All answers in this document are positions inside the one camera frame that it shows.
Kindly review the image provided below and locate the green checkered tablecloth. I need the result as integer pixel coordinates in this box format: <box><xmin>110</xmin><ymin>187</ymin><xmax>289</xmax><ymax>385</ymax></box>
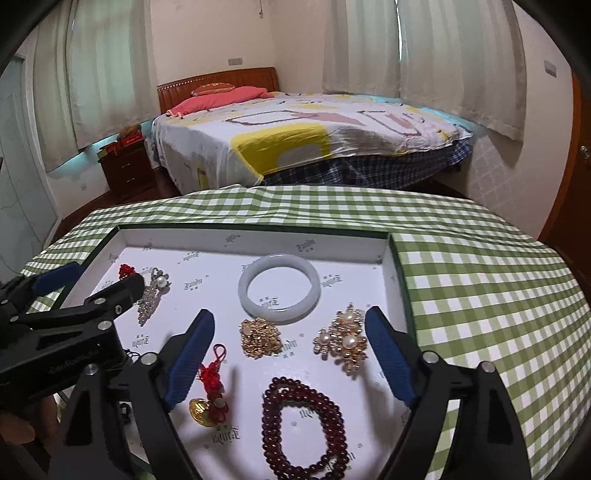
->
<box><xmin>21</xmin><ymin>185</ymin><xmax>591</xmax><ymax>480</ymax></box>

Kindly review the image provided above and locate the crystal rhinestone brooch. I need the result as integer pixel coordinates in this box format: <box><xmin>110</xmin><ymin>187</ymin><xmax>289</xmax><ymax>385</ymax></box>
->
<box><xmin>137</xmin><ymin>277</ymin><xmax>162</xmax><ymax>326</ymax></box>

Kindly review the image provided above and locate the wooden bed headboard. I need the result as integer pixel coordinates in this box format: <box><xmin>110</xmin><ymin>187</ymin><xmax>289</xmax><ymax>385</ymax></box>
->
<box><xmin>157</xmin><ymin>67</ymin><xmax>281</xmax><ymax>114</ymax></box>

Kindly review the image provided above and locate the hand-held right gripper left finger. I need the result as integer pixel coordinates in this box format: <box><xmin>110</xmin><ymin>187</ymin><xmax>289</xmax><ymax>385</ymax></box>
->
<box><xmin>48</xmin><ymin>308</ymin><xmax>216</xmax><ymax>480</ymax></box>

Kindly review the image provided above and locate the red knot gold ingot charm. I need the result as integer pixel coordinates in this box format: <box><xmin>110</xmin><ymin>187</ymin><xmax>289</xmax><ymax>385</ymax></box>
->
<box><xmin>188</xmin><ymin>344</ymin><xmax>230</xmax><ymax>428</ymax></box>

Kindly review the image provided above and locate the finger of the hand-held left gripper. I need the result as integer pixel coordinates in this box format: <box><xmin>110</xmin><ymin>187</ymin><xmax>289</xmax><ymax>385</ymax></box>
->
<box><xmin>0</xmin><ymin>262</ymin><xmax>80</xmax><ymax>315</ymax></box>
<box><xmin>18</xmin><ymin>273</ymin><xmax>146</xmax><ymax>332</ymax></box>

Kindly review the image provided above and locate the wooden door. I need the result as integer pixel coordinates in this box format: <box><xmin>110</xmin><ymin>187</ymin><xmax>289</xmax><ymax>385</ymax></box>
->
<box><xmin>538</xmin><ymin>74</ymin><xmax>591</xmax><ymax>259</ymax></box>

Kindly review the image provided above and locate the gold pearl cluster jewelry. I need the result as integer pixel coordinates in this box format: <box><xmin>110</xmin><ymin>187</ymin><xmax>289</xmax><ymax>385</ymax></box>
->
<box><xmin>312</xmin><ymin>302</ymin><xmax>370</xmax><ymax>376</ymax></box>

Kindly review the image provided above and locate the person's left hand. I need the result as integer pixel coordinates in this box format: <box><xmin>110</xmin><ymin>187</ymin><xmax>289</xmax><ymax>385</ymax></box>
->
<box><xmin>0</xmin><ymin>394</ymin><xmax>60</xmax><ymax>462</ymax></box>

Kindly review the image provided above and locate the dark wooden nightstand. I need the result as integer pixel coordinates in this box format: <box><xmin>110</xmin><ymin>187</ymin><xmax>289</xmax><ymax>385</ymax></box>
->
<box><xmin>99</xmin><ymin>148</ymin><xmax>158</xmax><ymax>195</ymax></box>

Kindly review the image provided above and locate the dark red bead necklace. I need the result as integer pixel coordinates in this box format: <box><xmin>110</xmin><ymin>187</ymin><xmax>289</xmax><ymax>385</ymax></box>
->
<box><xmin>261</xmin><ymin>376</ymin><xmax>347</xmax><ymax>480</ymax></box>

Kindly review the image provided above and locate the white curtain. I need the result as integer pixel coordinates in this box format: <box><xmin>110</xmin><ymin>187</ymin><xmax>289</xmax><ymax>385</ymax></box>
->
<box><xmin>321</xmin><ymin>0</ymin><xmax>402</xmax><ymax>97</ymax></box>
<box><xmin>397</xmin><ymin>0</ymin><xmax>527</xmax><ymax>141</ymax></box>
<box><xmin>69</xmin><ymin>0</ymin><xmax>158</xmax><ymax>151</ymax></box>
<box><xmin>30</xmin><ymin>0</ymin><xmax>79</xmax><ymax>171</ymax></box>

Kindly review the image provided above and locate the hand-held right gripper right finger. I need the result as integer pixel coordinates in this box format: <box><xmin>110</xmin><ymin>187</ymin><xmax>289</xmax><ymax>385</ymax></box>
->
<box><xmin>365</xmin><ymin>305</ymin><xmax>532</xmax><ymax>480</ymax></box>

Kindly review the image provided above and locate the pink pillow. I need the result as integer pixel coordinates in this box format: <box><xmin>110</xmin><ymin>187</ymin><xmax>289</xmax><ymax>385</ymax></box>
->
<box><xmin>168</xmin><ymin>86</ymin><xmax>275</xmax><ymax>116</ymax></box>

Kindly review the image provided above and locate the silver pearl ring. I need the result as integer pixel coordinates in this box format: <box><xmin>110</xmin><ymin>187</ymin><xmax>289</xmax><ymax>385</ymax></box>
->
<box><xmin>148</xmin><ymin>267</ymin><xmax>171</xmax><ymax>294</ymax></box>

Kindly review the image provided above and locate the printed white bedsheet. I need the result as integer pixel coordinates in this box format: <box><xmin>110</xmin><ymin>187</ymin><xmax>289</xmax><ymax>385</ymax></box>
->
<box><xmin>150</xmin><ymin>92</ymin><xmax>474</xmax><ymax>195</ymax></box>

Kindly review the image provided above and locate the dark green shallow box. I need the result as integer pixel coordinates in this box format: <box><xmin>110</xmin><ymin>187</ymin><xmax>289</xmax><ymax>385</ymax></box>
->
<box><xmin>44</xmin><ymin>225</ymin><xmax>419</xmax><ymax>480</ymax></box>

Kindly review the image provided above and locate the orange cushion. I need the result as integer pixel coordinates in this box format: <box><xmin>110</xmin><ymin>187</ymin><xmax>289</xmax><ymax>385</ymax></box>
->
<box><xmin>191</xmin><ymin>82</ymin><xmax>236</xmax><ymax>95</ymax></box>

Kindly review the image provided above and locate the blue plaid bed cover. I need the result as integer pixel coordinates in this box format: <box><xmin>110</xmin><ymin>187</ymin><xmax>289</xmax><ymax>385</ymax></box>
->
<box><xmin>263</xmin><ymin>141</ymin><xmax>474</xmax><ymax>189</ymax></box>

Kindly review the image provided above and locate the gold bead bracelet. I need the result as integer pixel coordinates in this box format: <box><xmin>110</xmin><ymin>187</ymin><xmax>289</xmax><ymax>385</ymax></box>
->
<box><xmin>239</xmin><ymin>318</ymin><xmax>283</xmax><ymax>358</ymax></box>

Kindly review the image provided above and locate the white jade bangle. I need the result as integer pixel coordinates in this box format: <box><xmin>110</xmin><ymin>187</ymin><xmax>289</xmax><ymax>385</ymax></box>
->
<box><xmin>238</xmin><ymin>254</ymin><xmax>320</xmax><ymax>325</ymax></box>

